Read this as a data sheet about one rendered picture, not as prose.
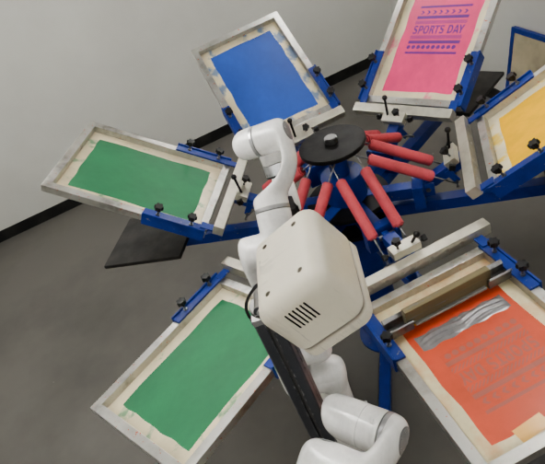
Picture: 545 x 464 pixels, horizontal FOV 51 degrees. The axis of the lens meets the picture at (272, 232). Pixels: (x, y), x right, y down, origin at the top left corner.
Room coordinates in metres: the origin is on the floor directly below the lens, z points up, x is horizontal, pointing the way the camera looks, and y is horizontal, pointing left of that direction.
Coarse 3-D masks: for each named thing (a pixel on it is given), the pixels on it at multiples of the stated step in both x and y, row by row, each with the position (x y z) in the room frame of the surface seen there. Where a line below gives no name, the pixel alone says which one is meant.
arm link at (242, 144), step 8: (248, 128) 1.24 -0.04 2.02; (240, 136) 1.23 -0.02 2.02; (248, 136) 1.22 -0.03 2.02; (232, 144) 1.24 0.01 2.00; (240, 144) 1.22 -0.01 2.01; (248, 144) 1.21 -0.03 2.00; (240, 152) 1.22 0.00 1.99; (248, 152) 1.21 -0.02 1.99; (256, 152) 1.20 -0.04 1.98; (280, 152) 1.25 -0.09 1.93; (264, 160) 1.25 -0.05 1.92; (272, 160) 1.24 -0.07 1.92; (280, 160) 1.24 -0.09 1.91
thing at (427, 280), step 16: (464, 256) 1.60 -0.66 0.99; (480, 256) 1.58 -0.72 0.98; (432, 272) 1.59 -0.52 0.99; (448, 272) 1.56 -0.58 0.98; (400, 288) 1.57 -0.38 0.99; (416, 288) 1.55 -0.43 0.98; (384, 304) 1.53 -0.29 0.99; (544, 304) 1.25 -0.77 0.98; (400, 368) 1.23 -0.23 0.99; (416, 384) 1.14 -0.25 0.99; (432, 400) 1.07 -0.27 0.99; (448, 416) 0.99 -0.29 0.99; (448, 432) 0.95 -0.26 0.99; (544, 432) 0.84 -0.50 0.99; (464, 448) 0.88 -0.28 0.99; (528, 448) 0.81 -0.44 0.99; (544, 448) 0.80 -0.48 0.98
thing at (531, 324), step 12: (492, 288) 1.43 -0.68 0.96; (468, 300) 1.42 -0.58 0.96; (480, 300) 1.40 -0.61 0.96; (456, 312) 1.39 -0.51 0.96; (504, 312) 1.30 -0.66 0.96; (516, 312) 1.28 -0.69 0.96; (480, 324) 1.30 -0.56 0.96; (492, 324) 1.28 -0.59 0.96; (528, 324) 1.22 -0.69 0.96; (540, 324) 1.20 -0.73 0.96; (540, 336) 1.16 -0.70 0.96; (540, 396) 0.96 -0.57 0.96
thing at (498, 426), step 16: (432, 320) 1.39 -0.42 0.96; (416, 336) 1.35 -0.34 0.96; (464, 336) 1.27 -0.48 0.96; (416, 352) 1.29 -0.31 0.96; (432, 352) 1.27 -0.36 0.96; (432, 368) 1.20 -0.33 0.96; (448, 368) 1.18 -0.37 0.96; (448, 384) 1.12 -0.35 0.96; (464, 400) 1.04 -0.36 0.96; (528, 400) 0.96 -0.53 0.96; (480, 416) 0.98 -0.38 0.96; (496, 416) 0.96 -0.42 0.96; (512, 416) 0.94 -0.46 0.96; (528, 416) 0.92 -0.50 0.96; (544, 416) 0.90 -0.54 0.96; (496, 432) 0.91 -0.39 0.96; (512, 432) 0.89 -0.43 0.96
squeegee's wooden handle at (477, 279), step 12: (468, 276) 1.43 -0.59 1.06; (480, 276) 1.42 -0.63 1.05; (444, 288) 1.42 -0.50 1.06; (456, 288) 1.41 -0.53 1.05; (468, 288) 1.41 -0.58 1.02; (420, 300) 1.41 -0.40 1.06; (432, 300) 1.39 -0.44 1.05; (444, 300) 1.40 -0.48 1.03; (408, 312) 1.38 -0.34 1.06; (420, 312) 1.39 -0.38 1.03; (432, 312) 1.39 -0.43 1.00
